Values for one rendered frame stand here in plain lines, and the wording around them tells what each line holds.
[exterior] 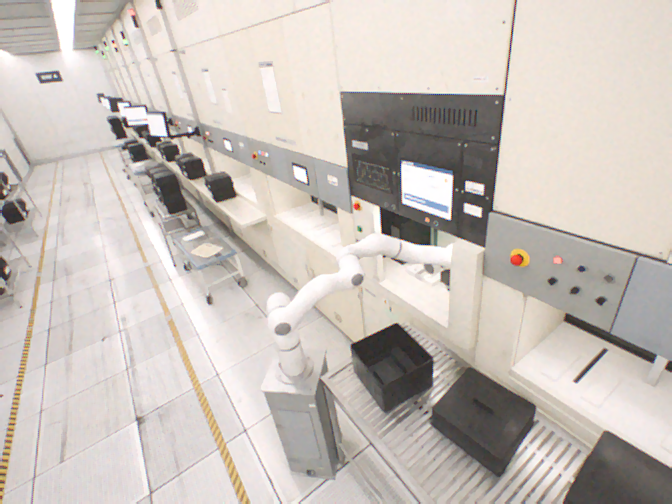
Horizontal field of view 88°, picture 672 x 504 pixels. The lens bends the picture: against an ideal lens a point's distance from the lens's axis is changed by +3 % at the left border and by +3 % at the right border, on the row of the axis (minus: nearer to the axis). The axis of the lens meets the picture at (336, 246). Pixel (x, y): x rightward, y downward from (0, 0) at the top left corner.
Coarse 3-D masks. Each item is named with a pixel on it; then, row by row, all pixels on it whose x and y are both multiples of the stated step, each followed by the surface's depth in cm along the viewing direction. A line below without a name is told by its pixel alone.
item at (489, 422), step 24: (456, 384) 146; (480, 384) 145; (432, 408) 138; (456, 408) 137; (480, 408) 136; (504, 408) 134; (528, 408) 133; (456, 432) 132; (480, 432) 128; (504, 432) 127; (528, 432) 135; (480, 456) 127; (504, 456) 120
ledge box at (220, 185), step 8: (208, 176) 393; (216, 176) 388; (224, 176) 385; (208, 184) 384; (216, 184) 381; (224, 184) 385; (232, 184) 390; (216, 192) 384; (224, 192) 389; (232, 192) 394; (216, 200) 388; (224, 200) 394
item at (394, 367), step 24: (384, 336) 172; (408, 336) 165; (360, 360) 155; (384, 360) 173; (408, 360) 171; (432, 360) 150; (384, 384) 158; (408, 384) 149; (432, 384) 158; (384, 408) 149
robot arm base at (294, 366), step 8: (280, 352) 164; (288, 352) 163; (296, 352) 165; (280, 360) 169; (288, 360) 165; (296, 360) 167; (304, 360) 173; (280, 368) 177; (288, 368) 168; (296, 368) 169; (304, 368) 174; (280, 376) 172; (288, 376) 172; (296, 376) 171; (304, 376) 171; (288, 384) 169
